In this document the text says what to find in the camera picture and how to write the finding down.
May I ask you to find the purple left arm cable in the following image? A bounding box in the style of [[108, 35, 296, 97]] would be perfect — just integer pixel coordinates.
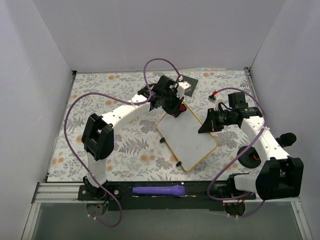
[[63, 58, 185, 228]]

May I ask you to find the aluminium frame rail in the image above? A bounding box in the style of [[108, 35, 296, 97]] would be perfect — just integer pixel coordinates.
[[31, 181, 86, 204]]

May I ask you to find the yellow framed small whiteboard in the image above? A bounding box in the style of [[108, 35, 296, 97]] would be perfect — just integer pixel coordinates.
[[156, 102, 218, 172]]

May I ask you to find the black round stand base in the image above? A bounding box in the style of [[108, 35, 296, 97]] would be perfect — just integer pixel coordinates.
[[238, 147, 261, 169]]

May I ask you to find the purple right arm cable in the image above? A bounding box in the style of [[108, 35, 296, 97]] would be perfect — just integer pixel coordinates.
[[206, 86, 270, 218]]

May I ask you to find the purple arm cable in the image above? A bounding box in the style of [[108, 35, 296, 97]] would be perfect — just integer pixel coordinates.
[[63, 58, 185, 228], [206, 86, 270, 218]]

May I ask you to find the floral patterned table mat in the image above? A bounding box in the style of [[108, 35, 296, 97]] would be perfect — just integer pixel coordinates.
[[46, 69, 258, 182]]

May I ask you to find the dark grey studded baseplate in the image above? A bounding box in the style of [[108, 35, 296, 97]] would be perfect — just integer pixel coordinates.
[[182, 75, 199, 97]]

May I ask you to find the purple marker pen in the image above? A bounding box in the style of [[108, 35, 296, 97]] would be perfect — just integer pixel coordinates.
[[132, 185, 186, 197]]

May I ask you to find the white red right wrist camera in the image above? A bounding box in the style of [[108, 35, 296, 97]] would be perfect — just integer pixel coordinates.
[[208, 91, 223, 111]]

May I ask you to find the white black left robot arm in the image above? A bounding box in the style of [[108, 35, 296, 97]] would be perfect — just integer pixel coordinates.
[[81, 75, 191, 200]]

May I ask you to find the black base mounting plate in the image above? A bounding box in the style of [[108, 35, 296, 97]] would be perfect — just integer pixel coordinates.
[[77, 180, 242, 211]]

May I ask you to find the red black felt eraser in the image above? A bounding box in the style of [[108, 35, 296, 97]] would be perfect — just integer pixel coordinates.
[[179, 103, 187, 113]]

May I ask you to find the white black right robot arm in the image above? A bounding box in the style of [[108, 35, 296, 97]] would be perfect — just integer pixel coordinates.
[[198, 91, 304, 201]]

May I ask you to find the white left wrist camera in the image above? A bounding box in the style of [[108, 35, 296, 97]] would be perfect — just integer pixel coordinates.
[[176, 81, 191, 99]]

